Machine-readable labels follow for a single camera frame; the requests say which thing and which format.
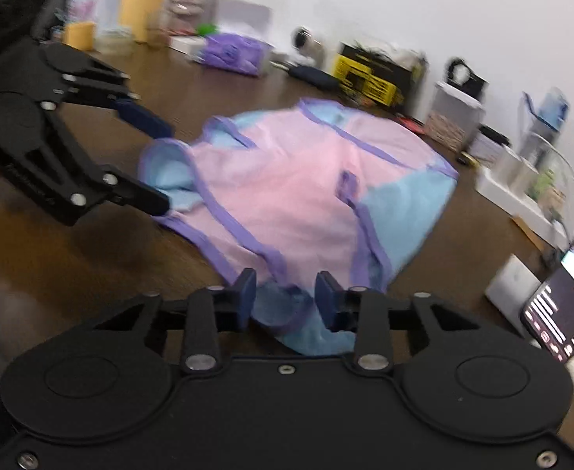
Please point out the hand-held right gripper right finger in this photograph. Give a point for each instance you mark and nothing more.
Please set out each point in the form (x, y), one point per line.
(325, 303)

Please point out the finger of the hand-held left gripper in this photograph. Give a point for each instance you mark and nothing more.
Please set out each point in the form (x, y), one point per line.
(142, 118)
(142, 199)

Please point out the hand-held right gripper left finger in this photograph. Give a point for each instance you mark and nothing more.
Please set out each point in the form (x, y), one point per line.
(245, 301)

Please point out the pink and blue garment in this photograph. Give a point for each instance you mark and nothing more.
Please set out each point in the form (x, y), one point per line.
(277, 181)

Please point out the clear glass jar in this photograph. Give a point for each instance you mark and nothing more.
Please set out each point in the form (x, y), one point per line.
(115, 42)

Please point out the flat white book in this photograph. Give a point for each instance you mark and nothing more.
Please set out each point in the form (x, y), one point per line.
(186, 44)

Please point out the yellow cup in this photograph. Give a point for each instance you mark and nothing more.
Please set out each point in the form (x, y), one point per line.
(79, 35)

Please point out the purple tissue pack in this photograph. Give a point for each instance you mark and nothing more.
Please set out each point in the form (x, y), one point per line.
(235, 54)

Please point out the yellow bottle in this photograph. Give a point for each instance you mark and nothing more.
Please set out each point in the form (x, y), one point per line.
(141, 2)

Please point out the white upright box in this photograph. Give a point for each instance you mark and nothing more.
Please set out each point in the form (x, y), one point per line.
(245, 17)

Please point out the black pouch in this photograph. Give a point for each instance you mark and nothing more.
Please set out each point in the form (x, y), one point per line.
(316, 78)

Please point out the flat white box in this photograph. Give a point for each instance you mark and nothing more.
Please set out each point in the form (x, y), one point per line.
(512, 286)

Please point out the white desk organizer tray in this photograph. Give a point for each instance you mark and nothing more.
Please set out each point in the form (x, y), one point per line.
(507, 191)

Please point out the white patterned box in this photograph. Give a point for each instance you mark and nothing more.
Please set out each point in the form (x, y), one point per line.
(451, 117)

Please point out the black-lidded jar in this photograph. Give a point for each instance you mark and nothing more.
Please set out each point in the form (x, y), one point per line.
(487, 144)

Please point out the yellow and black box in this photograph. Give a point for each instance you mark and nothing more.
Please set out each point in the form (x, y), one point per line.
(375, 76)

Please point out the smartphone with lit screen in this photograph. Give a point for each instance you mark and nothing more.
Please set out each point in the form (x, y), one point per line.
(563, 308)

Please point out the clear bottle with blue lid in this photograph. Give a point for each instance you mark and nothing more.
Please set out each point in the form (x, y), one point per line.
(546, 122)

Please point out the small white camera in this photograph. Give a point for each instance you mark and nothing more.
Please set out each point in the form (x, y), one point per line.
(308, 44)

